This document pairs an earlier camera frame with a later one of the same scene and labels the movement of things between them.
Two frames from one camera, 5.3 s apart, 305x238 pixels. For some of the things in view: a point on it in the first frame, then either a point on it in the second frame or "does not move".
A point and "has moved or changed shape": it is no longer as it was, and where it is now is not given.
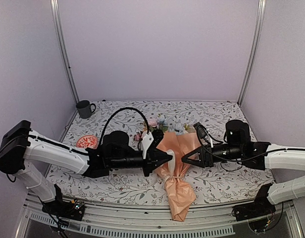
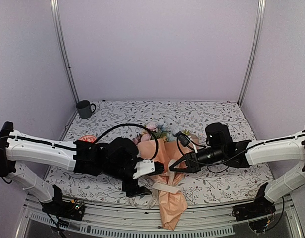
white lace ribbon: (172, 166) to (169, 186)
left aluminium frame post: (54, 8) does not move
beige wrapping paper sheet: (180, 196) has moved or changed shape
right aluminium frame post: (253, 51) does not move
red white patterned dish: (87, 141) does not move
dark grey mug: (85, 108) does not move
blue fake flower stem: (177, 127) to (163, 127)
